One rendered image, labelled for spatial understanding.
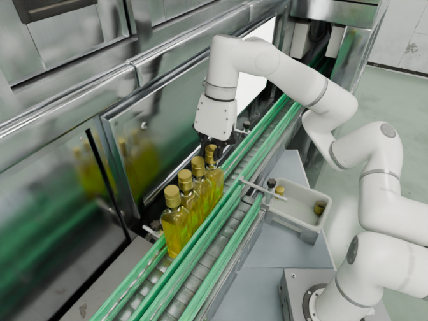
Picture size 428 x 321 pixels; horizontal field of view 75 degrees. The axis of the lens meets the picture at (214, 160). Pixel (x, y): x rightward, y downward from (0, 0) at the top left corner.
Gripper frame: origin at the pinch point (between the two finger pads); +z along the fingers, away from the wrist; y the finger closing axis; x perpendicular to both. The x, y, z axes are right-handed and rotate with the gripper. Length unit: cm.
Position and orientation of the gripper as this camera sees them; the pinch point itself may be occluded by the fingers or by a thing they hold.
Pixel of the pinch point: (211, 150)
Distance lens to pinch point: 75.9
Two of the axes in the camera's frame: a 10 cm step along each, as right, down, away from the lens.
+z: -1.4, 8.6, 5.0
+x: 5.1, -3.7, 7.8
